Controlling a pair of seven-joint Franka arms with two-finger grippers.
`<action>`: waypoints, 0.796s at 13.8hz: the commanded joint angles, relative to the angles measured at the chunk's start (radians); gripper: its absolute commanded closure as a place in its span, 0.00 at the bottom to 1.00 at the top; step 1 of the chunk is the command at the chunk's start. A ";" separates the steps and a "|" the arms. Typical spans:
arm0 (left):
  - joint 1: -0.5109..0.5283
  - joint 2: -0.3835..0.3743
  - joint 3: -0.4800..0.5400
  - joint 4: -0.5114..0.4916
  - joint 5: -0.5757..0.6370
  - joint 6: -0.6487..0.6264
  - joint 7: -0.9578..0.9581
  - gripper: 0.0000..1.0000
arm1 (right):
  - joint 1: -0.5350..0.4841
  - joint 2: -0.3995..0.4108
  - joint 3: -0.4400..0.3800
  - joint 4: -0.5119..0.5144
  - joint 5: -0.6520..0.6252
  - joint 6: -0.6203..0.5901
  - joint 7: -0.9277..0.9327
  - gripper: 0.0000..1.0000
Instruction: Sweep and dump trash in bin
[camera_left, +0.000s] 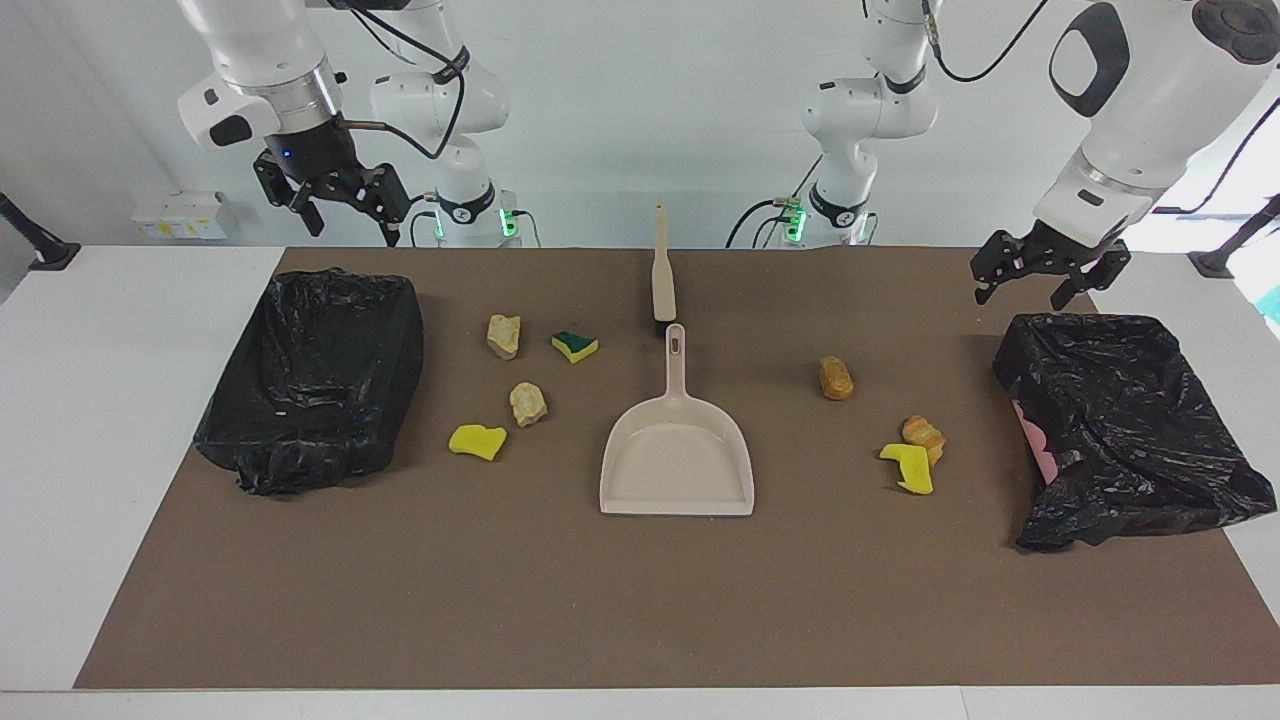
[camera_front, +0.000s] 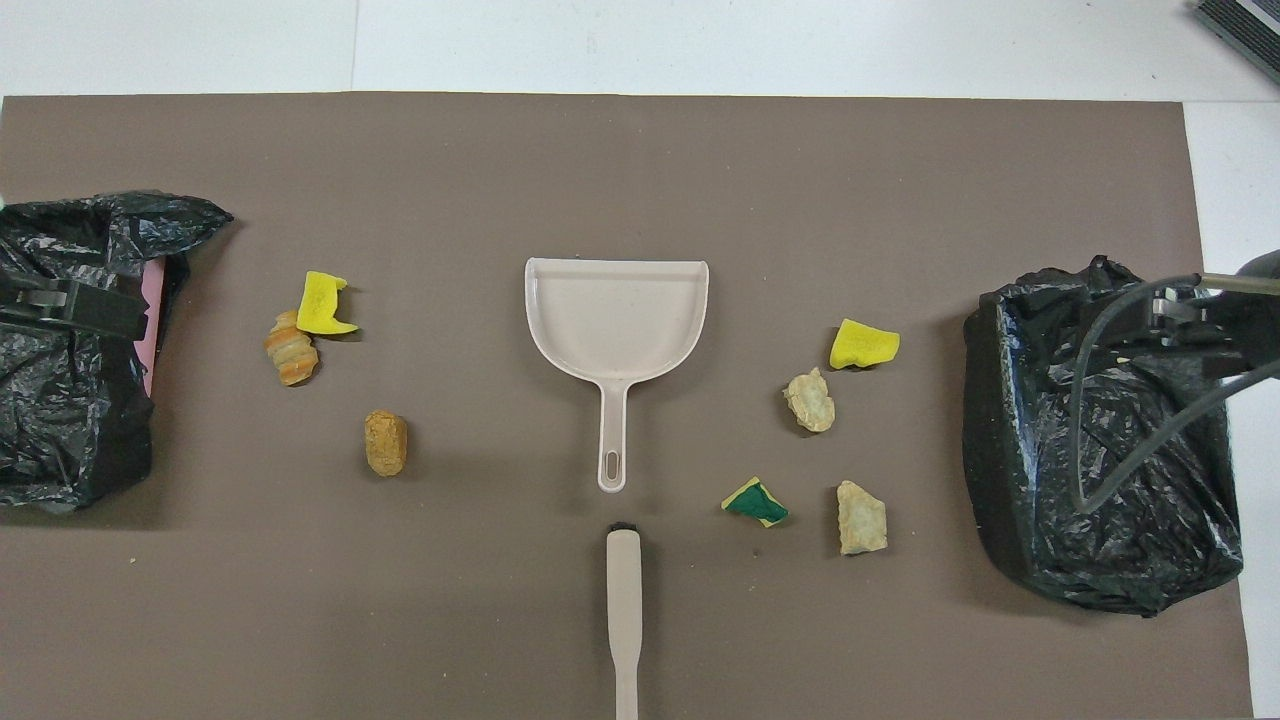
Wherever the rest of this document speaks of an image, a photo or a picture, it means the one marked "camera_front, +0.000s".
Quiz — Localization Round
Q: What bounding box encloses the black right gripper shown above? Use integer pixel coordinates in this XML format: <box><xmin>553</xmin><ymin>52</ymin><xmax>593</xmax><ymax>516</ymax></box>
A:
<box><xmin>1150</xmin><ymin>288</ymin><xmax>1280</xmax><ymax>379</ymax></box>

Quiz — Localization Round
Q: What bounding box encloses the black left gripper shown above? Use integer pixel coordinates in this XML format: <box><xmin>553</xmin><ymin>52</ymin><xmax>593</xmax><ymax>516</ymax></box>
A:
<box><xmin>0</xmin><ymin>272</ymin><xmax>147</xmax><ymax>342</ymax></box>

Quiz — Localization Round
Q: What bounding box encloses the striped croissant toy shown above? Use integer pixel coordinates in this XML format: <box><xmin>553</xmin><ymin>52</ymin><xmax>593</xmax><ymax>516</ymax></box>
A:
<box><xmin>264</xmin><ymin>309</ymin><xmax>320</xmax><ymax>387</ymax></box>

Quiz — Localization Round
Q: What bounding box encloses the notched yellow sponge piece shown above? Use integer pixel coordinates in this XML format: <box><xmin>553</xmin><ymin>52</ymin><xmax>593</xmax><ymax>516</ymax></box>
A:
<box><xmin>296</xmin><ymin>270</ymin><xmax>360</xmax><ymax>337</ymax></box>

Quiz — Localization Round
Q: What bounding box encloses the brown bread roll toy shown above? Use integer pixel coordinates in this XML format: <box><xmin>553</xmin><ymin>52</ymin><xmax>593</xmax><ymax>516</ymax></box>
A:
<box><xmin>364</xmin><ymin>409</ymin><xmax>409</xmax><ymax>478</ymax></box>

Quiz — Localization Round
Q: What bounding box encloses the wedge yellow sponge piece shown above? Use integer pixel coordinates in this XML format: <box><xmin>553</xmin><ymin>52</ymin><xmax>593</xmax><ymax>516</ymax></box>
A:
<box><xmin>829</xmin><ymin>318</ymin><xmax>901</xmax><ymax>371</ymax></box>

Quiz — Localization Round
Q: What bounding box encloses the pale dumpling toy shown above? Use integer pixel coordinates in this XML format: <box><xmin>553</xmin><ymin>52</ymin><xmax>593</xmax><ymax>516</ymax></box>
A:
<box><xmin>836</xmin><ymin>480</ymin><xmax>889</xmax><ymax>557</ymax></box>
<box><xmin>782</xmin><ymin>366</ymin><xmax>836</xmax><ymax>434</ymax></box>

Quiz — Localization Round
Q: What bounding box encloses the green yellow sponge piece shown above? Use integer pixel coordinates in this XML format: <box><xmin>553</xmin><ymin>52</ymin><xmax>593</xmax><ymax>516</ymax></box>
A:
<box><xmin>721</xmin><ymin>476</ymin><xmax>790</xmax><ymax>529</ymax></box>

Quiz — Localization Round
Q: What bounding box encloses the beige plastic dustpan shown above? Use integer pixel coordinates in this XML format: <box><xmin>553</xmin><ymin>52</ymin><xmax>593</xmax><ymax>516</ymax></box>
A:
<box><xmin>524</xmin><ymin>257</ymin><xmax>710</xmax><ymax>494</ymax></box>

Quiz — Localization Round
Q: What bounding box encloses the beige hand brush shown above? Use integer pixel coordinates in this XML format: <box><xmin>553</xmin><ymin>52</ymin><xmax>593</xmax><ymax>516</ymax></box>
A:
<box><xmin>605</xmin><ymin>520</ymin><xmax>644</xmax><ymax>720</ymax></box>

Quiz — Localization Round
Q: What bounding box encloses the left black trash bag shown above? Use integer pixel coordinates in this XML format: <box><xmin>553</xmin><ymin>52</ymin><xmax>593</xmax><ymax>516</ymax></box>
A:
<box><xmin>0</xmin><ymin>190</ymin><xmax>235</xmax><ymax>514</ymax></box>

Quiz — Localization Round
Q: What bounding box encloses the black bagged bin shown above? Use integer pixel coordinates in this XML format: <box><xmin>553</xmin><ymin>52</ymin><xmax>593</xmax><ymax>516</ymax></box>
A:
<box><xmin>962</xmin><ymin>255</ymin><xmax>1245</xmax><ymax>618</ymax></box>

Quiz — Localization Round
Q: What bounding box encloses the dark ribbed device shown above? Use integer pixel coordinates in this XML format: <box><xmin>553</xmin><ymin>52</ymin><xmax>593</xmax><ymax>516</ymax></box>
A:
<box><xmin>1195</xmin><ymin>0</ymin><xmax>1280</xmax><ymax>86</ymax></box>

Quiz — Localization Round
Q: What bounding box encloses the brown table mat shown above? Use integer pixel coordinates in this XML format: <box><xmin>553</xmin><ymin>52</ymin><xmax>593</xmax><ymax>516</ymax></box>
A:
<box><xmin>0</xmin><ymin>93</ymin><xmax>1256</xmax><ymax>720</ymax></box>

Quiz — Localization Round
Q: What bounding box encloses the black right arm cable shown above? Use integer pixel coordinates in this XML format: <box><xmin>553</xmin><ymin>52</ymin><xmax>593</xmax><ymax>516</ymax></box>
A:
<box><xmin>1068</xmin><ymin>274</ymin><xmax>1280</xmax><ymax>513</ymax></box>

